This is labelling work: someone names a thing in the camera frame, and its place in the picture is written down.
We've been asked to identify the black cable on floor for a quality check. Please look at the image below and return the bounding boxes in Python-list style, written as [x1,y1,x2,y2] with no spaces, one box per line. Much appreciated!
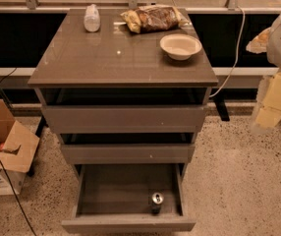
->
[0,128,38,236]

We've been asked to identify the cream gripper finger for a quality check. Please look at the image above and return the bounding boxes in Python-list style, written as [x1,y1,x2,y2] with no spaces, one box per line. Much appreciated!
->
[246,28,270,54]
[251,70,281,134]

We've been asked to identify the grey top drawer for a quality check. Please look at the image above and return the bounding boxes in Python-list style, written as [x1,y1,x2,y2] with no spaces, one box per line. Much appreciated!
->
[42,105,205,134]

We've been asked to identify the grey middle drawer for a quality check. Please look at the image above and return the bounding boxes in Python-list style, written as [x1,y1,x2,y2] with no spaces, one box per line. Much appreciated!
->
[61,133,195,164]

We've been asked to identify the white cable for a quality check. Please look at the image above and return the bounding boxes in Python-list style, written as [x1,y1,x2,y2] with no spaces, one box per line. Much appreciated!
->
[208,6,247,99]

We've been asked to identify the grey open bottom drawer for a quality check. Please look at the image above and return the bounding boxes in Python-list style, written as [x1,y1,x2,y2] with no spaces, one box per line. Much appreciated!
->
[62,164,195,234]

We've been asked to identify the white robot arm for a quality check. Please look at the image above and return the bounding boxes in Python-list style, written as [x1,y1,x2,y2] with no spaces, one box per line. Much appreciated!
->
[246,14,281,134]

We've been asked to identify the brown yellow chip bag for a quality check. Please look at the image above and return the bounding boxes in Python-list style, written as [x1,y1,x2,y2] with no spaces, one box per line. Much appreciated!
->
[121,5,189,33]

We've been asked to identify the open cardboard box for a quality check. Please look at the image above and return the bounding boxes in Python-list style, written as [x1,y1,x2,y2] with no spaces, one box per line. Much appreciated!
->
[0,99,39,196]

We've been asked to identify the black table leg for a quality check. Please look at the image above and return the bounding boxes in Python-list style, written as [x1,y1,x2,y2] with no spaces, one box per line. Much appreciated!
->
[213,92,230,122]

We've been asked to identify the redbull can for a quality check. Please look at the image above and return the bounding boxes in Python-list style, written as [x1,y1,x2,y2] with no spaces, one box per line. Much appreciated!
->
[151,192,164,214]

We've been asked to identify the white paper bowl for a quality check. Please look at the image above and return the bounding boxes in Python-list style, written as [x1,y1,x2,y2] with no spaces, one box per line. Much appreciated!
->
[160,33,202,61]

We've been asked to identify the grey drawer cabinet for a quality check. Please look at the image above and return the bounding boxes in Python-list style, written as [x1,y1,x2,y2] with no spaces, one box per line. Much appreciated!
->
[28,7,219,181]

